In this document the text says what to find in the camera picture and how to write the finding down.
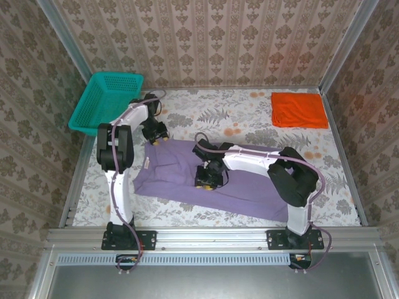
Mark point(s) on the purple printed t-shirt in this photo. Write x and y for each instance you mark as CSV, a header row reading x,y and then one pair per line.
x,y
249,193

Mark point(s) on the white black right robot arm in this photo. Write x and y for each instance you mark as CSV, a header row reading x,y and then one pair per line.
x,y
249,162

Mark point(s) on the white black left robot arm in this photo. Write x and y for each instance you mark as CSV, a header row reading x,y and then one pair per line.
x,y
120,193

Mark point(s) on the teal plastic basket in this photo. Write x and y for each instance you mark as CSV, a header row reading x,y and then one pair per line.
x,y
103,102

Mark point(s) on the grey metal panel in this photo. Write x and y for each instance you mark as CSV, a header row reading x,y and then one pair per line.
x,y
218,283

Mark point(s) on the black electronics board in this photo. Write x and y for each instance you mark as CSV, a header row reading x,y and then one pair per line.
x,y
126,260
300,260

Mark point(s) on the folded orange t-shirt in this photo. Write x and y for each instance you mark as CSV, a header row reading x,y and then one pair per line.
x,y
299,109

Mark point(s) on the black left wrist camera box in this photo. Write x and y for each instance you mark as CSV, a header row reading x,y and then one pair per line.
x,y
162,128

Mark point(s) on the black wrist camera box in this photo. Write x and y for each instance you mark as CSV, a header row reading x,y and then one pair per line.
x,y
162,128
201,176

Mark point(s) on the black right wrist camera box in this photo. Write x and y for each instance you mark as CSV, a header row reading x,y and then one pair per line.
x,y
201,176

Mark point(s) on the aluminium mounting rail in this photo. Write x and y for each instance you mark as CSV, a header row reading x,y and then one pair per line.
x,y
212,238

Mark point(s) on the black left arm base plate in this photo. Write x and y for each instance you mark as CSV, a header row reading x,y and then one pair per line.
x,y
146,240

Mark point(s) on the aluminium table back rail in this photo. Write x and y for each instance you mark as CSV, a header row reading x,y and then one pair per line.
x,y
233,87

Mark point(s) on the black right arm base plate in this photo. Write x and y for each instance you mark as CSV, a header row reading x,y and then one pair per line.
x,y
277,240

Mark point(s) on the aluminium frame post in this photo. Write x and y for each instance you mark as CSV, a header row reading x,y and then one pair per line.
x,y
62,34
346,43

